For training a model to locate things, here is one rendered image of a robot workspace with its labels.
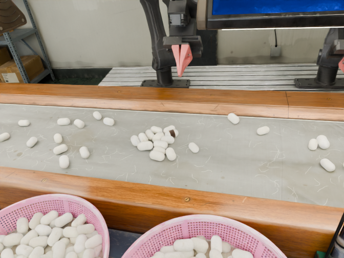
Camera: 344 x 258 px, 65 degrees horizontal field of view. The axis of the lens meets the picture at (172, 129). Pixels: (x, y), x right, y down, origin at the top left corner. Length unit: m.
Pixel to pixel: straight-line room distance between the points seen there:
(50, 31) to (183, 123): 2.56
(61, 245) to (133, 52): 2.48
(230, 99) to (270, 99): 0.11
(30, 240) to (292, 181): 0.50
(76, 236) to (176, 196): 0.19
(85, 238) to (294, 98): 0.63
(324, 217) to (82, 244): 0.40
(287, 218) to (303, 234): 0.03
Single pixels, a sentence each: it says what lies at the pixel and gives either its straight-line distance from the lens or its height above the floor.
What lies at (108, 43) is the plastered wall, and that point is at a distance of 2.92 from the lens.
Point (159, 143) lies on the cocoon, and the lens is 0.64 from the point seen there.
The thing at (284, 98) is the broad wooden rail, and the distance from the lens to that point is 0.82.
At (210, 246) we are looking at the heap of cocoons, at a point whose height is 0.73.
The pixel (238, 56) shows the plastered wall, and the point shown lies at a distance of 2.74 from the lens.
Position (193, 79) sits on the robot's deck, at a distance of 1.15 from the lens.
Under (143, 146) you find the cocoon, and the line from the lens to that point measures 0.65.
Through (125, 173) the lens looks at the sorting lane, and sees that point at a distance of 0.61.
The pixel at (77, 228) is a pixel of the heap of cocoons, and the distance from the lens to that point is 0.54.
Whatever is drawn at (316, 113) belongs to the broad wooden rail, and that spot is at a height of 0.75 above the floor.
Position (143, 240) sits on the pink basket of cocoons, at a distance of 0.46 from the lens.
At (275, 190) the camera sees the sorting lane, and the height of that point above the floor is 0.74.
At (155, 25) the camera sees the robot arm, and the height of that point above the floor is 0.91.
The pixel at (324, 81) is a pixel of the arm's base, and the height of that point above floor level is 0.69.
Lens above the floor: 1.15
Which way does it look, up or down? 35 degrees down
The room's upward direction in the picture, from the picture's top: 6 degrees counter-clockwise
